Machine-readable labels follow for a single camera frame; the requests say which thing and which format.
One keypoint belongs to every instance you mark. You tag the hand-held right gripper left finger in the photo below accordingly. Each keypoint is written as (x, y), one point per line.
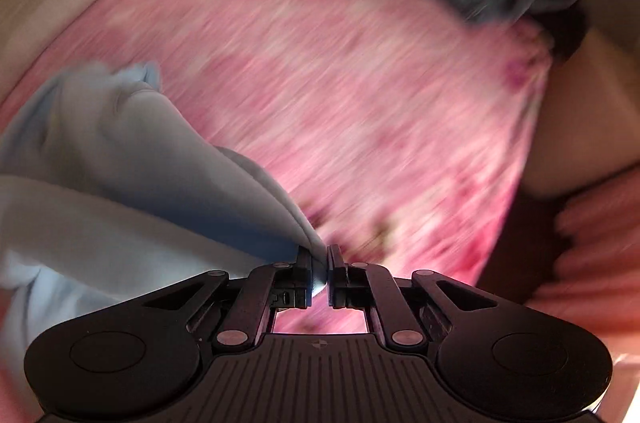
(304, 264)

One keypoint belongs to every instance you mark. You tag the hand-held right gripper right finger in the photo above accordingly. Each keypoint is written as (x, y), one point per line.
(334, 268)

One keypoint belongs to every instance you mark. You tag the light blue garment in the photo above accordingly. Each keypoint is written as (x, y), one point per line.
(125, 163)

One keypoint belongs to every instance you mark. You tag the pink floral blanket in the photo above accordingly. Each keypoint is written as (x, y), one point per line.
(325, 78)

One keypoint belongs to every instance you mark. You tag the pink ribbed cloth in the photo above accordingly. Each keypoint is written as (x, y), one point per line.
(595, 243)

